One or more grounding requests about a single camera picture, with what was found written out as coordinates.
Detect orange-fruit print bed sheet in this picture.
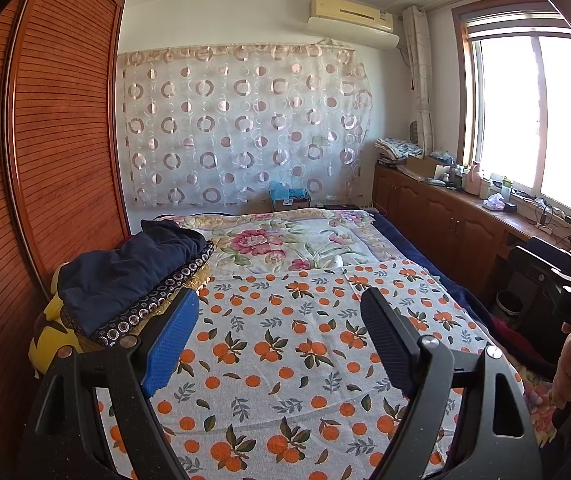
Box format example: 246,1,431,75
95,259,512,480

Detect navy printed t-shirt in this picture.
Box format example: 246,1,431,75
58,219,213,334

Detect yellow plush toy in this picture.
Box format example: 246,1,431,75
29,265,84,379

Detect white patterned window curtain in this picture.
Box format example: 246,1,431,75
403,6,437,149

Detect wooden-framed window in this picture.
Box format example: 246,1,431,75
453,0,571,234

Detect stack of folded cloths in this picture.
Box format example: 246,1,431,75
374,136,424,164

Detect wooden slatted wardrobe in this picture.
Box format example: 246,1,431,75
0,0,134,461

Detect pink bottle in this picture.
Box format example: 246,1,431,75
467,161,483,196

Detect floral blanket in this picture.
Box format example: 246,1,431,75
162,208,566,453

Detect white wall air conditioner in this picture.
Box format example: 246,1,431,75
308,0,400,51

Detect black waste bin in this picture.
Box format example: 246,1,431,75
495,290,524,317

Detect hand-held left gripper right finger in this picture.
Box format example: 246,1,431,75
359,287,541,480

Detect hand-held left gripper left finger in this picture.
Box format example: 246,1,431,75
30,287,201,480

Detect cardboard box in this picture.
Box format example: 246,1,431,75
405,154,441,177

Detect sheer circle-print curtain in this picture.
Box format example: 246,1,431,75
116,42,376,209

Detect person's right hand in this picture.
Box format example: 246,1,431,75
550,332,571,411

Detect dark red cloth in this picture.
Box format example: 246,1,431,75
485,310,556,377

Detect low wooden cabinet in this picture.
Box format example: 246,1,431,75
373,162,571,302

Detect dark dotted folded cloth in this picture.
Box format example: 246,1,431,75
62,242,216,349

